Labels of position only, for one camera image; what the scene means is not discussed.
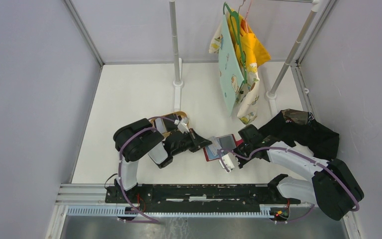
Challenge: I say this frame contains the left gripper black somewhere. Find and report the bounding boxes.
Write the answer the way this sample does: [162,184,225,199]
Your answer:
[172,128,212,156]

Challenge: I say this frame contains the red card holder wallet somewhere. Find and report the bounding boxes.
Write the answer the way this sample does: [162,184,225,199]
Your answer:
[203,134,243,162]

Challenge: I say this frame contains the silver grey credit card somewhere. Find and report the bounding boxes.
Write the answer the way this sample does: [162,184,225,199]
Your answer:
[208,136,221,156]

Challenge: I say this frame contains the black VIP credit card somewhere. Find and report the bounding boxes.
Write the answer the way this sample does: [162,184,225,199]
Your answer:
[217,134,237,150]

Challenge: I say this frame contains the yellow oval card tray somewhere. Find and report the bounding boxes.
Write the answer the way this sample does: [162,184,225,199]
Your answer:
[148,111,190,138]

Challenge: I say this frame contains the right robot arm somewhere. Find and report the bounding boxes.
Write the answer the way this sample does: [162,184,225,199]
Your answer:
[220,124,365,221]

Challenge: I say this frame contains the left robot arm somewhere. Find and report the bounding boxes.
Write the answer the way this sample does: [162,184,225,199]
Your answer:
[113,116,212,203]

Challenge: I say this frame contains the stack of credit cards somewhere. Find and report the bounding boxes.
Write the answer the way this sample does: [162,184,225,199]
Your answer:
[153,114,182,134]

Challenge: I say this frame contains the black clothes pile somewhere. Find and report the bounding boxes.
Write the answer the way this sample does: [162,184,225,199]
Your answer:
[258,109,340,160]

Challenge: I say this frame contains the mint green cartoon cloth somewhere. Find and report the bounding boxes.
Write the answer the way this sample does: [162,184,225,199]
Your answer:
[218,16,244,116]

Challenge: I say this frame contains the yellow garment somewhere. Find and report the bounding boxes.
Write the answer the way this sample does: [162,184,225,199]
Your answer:
[226,14,271,72]

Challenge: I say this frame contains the pink clothes hanger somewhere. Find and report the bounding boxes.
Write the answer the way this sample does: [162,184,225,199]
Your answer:
[238,0,253,33]

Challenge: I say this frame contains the green clothes hanger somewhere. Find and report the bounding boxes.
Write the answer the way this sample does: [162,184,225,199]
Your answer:
[222,1,247,84]

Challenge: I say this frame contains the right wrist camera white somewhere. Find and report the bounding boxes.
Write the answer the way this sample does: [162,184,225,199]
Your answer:
[219,151,239,173]

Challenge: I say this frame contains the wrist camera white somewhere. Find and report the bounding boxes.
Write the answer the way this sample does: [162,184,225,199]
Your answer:
[174,117,190,133]
[219,151,239,173]

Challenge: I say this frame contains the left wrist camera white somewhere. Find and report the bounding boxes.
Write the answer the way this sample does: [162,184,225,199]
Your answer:
[174,117,190,133]

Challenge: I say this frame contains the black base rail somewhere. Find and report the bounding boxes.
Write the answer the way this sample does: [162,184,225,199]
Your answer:
[105,184,301,213]

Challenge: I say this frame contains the white clothes rack frame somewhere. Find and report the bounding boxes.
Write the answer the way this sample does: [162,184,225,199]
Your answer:
[169,0,323,116]

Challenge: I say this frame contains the white slotted cable duct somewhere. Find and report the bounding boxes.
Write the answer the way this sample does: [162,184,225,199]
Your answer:
[66,205,274,219]

